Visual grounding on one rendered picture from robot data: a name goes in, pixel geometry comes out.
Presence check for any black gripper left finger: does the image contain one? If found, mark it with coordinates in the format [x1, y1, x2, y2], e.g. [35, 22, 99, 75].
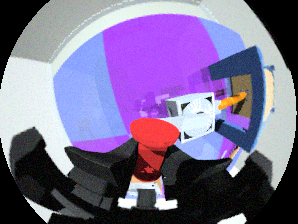
[65, 137, 138, 198]

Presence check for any mallet with grey head and wooden handle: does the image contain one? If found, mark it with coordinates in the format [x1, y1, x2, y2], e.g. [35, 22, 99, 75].
[227, 144, 239, 159]

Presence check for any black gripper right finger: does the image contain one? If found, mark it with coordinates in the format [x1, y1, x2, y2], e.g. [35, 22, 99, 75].
[161, 144, 233, 201]

